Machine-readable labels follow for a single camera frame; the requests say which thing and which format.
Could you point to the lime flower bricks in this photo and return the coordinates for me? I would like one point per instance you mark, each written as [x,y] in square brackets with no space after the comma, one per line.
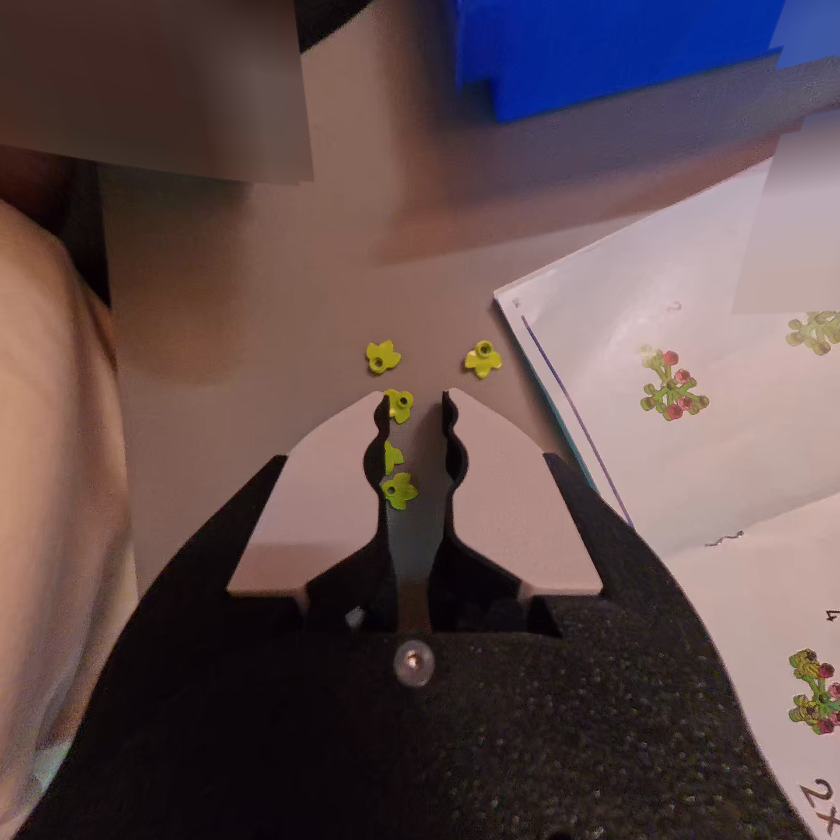
[382,358]

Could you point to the cream embroidered shirt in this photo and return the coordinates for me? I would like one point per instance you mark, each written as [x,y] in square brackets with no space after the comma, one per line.
[52,459]

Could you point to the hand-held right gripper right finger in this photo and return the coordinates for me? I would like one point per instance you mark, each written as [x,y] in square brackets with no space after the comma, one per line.
[518,518]

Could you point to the large blue plastic bin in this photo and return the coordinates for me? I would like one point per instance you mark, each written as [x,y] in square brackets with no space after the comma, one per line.
[590,52]

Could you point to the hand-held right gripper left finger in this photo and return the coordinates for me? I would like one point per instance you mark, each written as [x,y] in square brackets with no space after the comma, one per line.
[315,512]

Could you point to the open instruction booklet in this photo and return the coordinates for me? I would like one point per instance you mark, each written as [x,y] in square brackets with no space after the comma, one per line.
[722,472]

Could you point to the grey desk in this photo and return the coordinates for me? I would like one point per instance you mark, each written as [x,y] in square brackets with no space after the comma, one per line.
[295,295]

